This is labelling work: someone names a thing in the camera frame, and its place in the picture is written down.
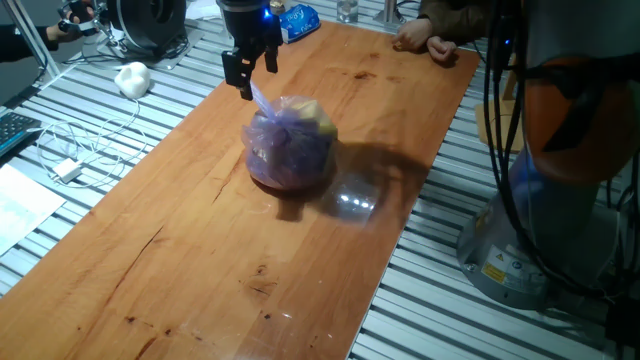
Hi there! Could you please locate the black silver handheld controller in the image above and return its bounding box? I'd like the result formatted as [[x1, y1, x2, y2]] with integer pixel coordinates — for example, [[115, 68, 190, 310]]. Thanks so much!
[[57, 0, 126, 51]]

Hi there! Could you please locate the aluminium profile post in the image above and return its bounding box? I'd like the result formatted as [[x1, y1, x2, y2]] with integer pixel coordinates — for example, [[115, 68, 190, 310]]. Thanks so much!
[[4, 0, 65, 85]]

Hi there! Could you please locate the black sleeved operator forearm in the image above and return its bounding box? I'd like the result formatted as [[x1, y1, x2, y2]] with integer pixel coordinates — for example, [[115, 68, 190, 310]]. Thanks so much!
[[0, 22, 60, 64]]

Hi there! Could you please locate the clear drinking glass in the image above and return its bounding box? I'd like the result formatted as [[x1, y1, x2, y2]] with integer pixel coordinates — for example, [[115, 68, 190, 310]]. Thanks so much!
[[336, 0, 360, 24]]

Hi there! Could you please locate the white paper sheet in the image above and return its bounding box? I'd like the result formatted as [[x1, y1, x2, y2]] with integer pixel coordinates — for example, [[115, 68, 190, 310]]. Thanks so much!
[[0, 163, 67, 257]]

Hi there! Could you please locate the black computer keyboard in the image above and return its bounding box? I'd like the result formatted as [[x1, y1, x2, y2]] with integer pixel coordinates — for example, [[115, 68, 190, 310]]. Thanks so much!
[[0, 110, 43, 159]]

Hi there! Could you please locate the bystander right hand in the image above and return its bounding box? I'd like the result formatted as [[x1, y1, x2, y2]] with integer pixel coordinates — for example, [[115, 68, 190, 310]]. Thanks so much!
[[391, 18, 434, 53]]

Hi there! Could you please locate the brown sleeved left forearm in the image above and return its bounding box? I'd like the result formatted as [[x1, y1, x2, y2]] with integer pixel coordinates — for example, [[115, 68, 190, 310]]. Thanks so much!
[[445, 9, 494, 47]]

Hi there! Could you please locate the white lumpy plastic object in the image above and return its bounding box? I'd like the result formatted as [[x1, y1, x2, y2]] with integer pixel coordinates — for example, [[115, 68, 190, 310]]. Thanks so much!
[[113, 61, 152, 100]]

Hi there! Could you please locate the brown sleeved right forearm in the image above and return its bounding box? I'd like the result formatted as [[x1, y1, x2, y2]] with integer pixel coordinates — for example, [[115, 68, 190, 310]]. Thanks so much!
[[417, 0, 469, 32]]

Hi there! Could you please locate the brown wooden board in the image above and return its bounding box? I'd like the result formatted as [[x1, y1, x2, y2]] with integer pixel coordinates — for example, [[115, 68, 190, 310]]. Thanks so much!
[[0, 19, 482, 360]]

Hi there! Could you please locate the purple plastic bag of things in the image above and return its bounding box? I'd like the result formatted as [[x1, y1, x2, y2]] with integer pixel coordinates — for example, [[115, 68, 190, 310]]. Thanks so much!
[[241, 82, 339, 191]]

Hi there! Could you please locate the blue tissue pack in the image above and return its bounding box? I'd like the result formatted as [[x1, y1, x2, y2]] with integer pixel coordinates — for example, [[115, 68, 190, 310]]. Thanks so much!
[[278, 3, 322, 45]]

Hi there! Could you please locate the black round drum device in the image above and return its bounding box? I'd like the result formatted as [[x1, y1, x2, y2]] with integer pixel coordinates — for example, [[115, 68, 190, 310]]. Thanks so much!
[[105, 0, 188, 51]]

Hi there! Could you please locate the white charger cable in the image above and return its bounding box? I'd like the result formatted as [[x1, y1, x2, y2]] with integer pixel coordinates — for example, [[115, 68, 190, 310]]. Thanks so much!
[[34, 97, 149, 190]]

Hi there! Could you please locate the grey metal base plate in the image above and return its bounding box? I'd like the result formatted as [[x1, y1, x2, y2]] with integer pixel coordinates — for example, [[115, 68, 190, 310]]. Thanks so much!
[[82, 24, 205, 71]]

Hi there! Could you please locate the operator hand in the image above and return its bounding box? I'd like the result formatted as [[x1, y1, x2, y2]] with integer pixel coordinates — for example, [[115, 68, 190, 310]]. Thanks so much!
[[45, 19, 84, 44]]

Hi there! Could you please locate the metal stand post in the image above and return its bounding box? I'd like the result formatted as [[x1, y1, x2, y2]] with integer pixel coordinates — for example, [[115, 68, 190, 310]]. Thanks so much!
[[372, 0, 407, 26]]

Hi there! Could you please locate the white charger adapter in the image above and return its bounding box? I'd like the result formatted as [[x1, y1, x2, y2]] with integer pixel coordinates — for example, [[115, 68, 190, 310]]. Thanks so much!
[[52, 158, 83, 184]]

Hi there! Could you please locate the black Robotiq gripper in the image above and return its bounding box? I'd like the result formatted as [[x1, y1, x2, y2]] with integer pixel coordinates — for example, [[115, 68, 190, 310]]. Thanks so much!
[[218, 0, 285, 101]]

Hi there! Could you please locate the light wooden block piece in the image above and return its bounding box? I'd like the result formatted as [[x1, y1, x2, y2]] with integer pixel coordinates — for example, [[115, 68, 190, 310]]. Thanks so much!
[[474, 54, 526, 154]]

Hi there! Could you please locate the bystander left hand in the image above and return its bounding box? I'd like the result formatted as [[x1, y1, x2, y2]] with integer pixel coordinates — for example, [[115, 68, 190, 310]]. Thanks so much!
[[426, 35, 459, 64]]

